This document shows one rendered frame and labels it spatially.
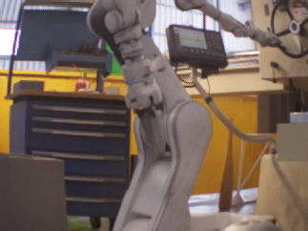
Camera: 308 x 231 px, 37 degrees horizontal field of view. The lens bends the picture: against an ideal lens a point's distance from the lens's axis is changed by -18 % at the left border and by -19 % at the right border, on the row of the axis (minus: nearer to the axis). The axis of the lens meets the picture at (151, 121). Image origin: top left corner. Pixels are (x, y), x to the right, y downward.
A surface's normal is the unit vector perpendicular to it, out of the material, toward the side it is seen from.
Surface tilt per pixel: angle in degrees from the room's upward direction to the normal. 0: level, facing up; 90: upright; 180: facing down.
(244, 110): 90
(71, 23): 90
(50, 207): 90
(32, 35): 90
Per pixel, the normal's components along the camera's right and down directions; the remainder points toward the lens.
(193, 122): 0.58, -0.02
